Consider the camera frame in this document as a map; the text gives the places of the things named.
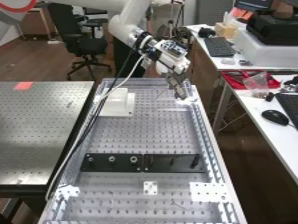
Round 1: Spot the white desk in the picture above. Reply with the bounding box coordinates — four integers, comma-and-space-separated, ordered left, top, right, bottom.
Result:
185, 22, 298, 74
212, 73, 298, 186

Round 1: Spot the thin stick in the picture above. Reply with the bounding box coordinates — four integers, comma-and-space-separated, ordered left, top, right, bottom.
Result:
189, 154, 200, 170

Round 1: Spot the small white box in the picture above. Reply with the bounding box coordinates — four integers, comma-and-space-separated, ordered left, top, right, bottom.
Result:
98, 86, 136, 118

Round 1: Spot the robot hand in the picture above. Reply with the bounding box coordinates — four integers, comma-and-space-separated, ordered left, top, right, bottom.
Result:
152, 38, 194, 101

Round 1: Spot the red tray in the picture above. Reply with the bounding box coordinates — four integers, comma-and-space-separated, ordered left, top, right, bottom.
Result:
219, 69, 282, 91

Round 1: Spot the black cable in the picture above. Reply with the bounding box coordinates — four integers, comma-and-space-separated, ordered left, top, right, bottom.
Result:
56, 46, 142, 188

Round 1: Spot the small white bracket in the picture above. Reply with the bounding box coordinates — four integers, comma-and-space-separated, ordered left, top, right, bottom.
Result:
141, 180, 160, 196

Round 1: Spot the black box device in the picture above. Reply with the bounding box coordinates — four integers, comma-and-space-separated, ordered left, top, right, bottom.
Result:
246, 12, 298, 47

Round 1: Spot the clear plastic cup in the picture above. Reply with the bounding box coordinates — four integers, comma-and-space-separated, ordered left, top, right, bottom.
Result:
242, 71, 270, 98

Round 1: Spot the black office chair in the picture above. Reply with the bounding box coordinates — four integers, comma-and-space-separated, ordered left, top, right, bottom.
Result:
47, 2, 113, 81

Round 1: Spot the wooden chopstick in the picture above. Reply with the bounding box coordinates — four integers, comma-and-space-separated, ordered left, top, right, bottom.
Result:
156, 87, 173, 100

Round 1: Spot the clear box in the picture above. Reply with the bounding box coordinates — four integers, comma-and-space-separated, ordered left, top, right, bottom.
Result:
39, 77, 247, 224

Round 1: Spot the white cable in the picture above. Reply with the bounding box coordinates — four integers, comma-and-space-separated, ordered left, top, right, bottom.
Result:
44, 53, 149, 203

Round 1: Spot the computer screen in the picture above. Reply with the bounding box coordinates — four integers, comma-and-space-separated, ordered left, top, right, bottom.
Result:
233, 0, 274, 13

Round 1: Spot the black plate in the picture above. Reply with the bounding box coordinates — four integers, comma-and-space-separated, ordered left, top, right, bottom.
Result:
80, 152, 208, 174

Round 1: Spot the black keyboard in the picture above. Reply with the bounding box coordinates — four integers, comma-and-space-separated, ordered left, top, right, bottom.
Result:
202, 36, 237, 58
274, 92, 298, 130

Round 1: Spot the red tape patch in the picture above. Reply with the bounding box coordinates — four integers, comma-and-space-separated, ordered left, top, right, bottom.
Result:
12, 81, 36, 91

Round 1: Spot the black computer mouse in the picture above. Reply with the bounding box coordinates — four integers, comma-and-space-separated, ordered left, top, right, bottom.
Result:
261, 108, 291, 127

